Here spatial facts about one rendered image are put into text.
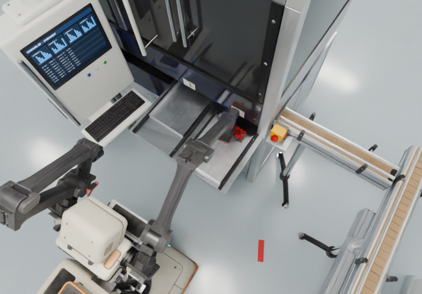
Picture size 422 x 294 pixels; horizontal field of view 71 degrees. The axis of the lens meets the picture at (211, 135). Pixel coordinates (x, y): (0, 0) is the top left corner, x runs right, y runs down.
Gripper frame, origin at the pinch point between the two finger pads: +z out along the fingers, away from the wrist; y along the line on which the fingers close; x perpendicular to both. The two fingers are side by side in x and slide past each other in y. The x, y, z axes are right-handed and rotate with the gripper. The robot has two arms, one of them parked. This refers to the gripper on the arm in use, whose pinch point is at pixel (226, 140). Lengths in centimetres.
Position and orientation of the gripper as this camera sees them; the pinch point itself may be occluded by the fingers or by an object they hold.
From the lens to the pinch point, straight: 169.1
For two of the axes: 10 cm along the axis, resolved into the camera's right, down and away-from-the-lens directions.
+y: 3.6, -8.4, 4.1
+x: -9.3, -3.0, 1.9
